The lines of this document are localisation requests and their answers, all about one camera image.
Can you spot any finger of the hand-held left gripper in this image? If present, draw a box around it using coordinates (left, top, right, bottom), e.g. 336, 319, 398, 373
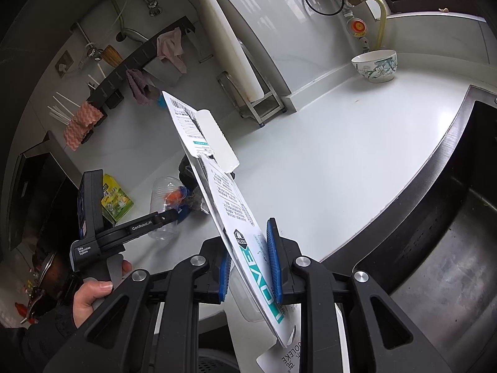
95, 209, 179, 251

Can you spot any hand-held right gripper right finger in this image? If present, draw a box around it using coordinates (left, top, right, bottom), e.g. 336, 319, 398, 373
266, 218, 453, 373

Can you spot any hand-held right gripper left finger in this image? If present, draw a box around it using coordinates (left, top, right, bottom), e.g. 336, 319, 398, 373
43, 237, 234, 373

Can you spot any clear plastic cup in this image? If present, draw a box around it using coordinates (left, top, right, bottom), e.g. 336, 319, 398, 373
148, 177, 187, 241

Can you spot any white blister card package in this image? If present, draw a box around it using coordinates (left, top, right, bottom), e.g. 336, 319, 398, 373
161, 90, 311, 373

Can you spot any grey perforated trash bin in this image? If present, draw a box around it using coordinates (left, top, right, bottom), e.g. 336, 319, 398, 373
198, 348, 243, 373

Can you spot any person's left forearm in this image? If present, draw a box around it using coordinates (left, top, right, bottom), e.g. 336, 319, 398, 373
0, 303, 94, 373

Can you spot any person's left hand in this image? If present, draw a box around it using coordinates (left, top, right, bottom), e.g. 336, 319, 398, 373
72, 258, 133, 329

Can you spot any green yellow pouch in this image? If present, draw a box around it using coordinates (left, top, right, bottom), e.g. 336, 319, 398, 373
102, 174, 135, 224

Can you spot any orange blue wrapper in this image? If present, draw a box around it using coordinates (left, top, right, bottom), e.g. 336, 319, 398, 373
165, 186, 191, 218

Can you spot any crumpled clear wrapper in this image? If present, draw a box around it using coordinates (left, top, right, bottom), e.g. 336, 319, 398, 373
186, 192, 210, 214

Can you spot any black crumpled bag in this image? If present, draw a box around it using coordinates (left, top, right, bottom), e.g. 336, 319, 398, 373
178, 154, 203, 199

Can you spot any pink wavy dish cloth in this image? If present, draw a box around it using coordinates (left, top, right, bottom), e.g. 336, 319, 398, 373
63, 102, 105, 151

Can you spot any bunch of white chopsticks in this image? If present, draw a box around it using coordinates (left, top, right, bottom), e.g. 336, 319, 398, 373
47, 64, 107, 125

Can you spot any grey hanging cloth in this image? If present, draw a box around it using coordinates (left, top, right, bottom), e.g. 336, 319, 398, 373
126, 69, 162, 106

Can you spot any metal board rack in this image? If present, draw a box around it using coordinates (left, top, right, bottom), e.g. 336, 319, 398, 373
217, 43, 289, 127

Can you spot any pink hanging cloth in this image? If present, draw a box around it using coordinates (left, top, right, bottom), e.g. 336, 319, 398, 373
156, 27, 188, 74

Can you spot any black kitchen sink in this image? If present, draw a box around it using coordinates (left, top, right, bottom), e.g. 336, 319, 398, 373
322, 85, 497, 373

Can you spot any white cutting board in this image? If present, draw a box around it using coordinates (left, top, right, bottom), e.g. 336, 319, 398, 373
192, 0, 268, 102

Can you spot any white patterned bowl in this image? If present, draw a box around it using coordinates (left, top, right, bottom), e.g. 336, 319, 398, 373
351, 49, 399, 83

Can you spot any orange gas valve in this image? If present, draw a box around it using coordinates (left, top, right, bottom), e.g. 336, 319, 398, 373
344, 0, 373, 53

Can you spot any wall outlet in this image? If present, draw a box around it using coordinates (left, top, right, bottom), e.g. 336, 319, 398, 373
54, 50, 74, 74

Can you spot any black wall rack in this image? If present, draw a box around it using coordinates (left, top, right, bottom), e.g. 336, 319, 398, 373
86, 16, 195, 109

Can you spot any grey wall hose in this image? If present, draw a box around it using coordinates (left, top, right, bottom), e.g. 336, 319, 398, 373
116, 27, 150, 43

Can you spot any yellow gas hose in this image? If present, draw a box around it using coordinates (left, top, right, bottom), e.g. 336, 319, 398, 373
365, 0, 389, 51

